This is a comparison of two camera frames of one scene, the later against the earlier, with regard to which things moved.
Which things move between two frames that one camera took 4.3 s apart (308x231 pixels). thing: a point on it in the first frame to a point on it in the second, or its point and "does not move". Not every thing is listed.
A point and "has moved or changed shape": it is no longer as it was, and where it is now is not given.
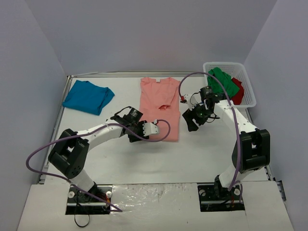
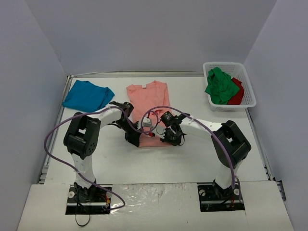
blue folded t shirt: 88,97 does not move
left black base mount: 97,200 does not move
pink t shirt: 159,99 has moved or changed shape
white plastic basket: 237,70 does not move
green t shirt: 223,78 does not move
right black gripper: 195,116 to 170,135
